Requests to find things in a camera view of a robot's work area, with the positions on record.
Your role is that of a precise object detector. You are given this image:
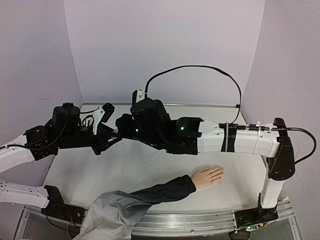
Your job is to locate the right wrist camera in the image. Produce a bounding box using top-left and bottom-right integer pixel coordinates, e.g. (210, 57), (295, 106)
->
(131, 89), (147, 106)

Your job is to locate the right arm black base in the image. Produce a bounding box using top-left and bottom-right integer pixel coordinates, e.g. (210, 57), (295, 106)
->
(232, 193), (279, 231)

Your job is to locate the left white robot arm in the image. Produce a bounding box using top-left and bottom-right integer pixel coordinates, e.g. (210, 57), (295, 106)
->
(0, 102), (121, 219)

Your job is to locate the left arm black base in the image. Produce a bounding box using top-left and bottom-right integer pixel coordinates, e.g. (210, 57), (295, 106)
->
(40, 185), (86, 236)

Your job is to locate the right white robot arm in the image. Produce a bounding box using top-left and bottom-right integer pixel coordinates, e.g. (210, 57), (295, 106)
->
(115, 98), (295, 209)

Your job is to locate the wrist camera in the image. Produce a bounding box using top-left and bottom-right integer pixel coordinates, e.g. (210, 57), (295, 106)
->
(92, 102), (115, 135)
(131, 89), (147, 106)

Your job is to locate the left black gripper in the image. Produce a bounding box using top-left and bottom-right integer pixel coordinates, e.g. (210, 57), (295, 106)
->
(58, 124), (122, 155)

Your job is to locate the aluminium table front rail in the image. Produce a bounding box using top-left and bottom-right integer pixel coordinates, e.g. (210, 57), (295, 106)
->
(22, 197), (296, 237)

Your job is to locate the mannequin hand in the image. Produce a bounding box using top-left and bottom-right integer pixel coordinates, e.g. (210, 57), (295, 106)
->
(191, 167), (224, 189)

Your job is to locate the right black camera cable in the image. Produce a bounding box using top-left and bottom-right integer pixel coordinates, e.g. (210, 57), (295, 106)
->
(144, 64), (242, 125)

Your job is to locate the black camera cable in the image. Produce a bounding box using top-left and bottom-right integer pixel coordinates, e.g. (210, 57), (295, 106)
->
(144, 64), (242, 125)
(79, 107), (100, 130)

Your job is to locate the black and grey sleeve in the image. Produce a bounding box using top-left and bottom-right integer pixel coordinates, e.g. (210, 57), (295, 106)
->
(75, 175), (196, 240)

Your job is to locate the left black camera cable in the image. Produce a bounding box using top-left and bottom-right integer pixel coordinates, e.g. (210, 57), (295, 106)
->
(79, 107), (100, 130)

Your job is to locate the aluminium table back rail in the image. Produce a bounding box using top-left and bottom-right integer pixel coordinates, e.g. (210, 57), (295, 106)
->
(82, 102), (239, 109)

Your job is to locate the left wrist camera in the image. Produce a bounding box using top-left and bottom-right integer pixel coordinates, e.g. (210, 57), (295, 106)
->
(92, 102), (115, 135)

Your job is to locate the aluminium table rail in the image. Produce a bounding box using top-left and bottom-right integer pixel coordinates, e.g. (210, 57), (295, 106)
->
(82, 102), (239, 109)
(22, 197), (296, 237)

